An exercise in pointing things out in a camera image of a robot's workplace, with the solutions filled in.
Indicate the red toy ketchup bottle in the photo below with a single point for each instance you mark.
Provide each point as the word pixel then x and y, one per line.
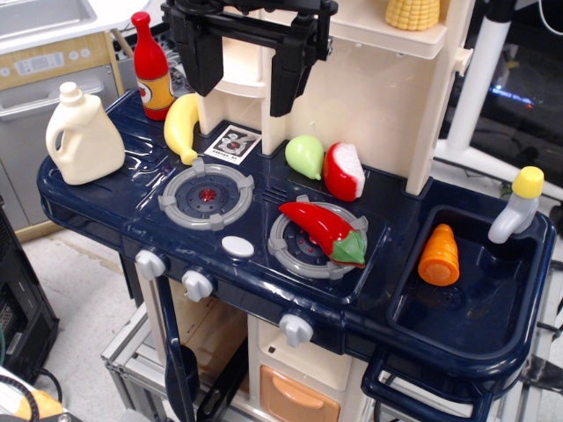
pixel 152 70

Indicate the grey oval stove button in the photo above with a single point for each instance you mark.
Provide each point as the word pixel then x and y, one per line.
pixel 237 247

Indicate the cream toy kitchen tower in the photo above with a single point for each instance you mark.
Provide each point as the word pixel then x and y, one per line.
pixel 382 89

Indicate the wooden toy dishwasher cabinet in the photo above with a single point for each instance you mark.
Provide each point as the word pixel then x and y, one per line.
pixel 44 44

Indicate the navy toy ladle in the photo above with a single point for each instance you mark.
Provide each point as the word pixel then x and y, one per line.
pixel 177 383

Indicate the navy toy kitchen counter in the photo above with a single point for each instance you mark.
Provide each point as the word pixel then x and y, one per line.
pixel 460 340

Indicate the yellow toy corn cob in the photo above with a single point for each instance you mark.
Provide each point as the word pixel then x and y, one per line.
pixel 412 15

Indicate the grey stove burner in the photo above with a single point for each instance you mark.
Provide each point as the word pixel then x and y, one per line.
pixel 207 197
pixel 295 251

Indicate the orange toy carrot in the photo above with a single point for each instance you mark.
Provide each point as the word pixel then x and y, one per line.
pixel 439 260

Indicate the black computer case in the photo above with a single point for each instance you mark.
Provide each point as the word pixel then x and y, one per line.
pixel 28 322

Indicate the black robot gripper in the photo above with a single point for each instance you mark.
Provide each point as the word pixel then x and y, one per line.
pixel 298 32

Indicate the red white toy apple slice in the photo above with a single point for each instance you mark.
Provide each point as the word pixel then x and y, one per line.
pixel 343 173

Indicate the cream toy detergent jug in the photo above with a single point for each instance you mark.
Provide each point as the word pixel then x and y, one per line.
pixel 81 139

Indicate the grey right stove knob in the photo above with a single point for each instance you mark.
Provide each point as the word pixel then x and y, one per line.
pixel 296 330

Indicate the aluminium extrusion frame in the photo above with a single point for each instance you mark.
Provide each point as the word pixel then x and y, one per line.
pixel 135 359

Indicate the orange toy drawer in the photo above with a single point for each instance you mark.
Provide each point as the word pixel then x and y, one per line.
pixel 289 400

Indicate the grey toy faucet yellow cap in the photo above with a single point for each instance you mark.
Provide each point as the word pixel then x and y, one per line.
pixel 521 207

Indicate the grey middle stove knob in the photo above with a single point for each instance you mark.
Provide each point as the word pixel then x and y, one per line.
pixel 197 286

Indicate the green toy pear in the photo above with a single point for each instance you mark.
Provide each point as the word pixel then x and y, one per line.
pixel 305 154

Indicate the yellow toy banana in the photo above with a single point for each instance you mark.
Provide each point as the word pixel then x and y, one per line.
pixel 181 118

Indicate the grey stove knob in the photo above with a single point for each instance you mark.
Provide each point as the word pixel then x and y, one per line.
pixel 150 264
pixel 197 286
pixel 296 330

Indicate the grey right stove burner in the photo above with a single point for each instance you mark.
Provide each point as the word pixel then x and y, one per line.
pixel 295 251

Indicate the black white sticker label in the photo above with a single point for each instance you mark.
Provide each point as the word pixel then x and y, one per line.
pixel 233 145

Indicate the grey left stove knob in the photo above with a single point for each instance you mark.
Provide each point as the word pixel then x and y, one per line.
pixel 150 264

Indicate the white pipe stand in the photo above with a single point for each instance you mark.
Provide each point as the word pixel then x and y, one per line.
pixel 505 112

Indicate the grey left stove burner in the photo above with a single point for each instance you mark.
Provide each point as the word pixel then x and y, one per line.
pixel 207 197

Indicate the red toy chili pepper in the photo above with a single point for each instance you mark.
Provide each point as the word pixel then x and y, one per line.
pixel 335 236

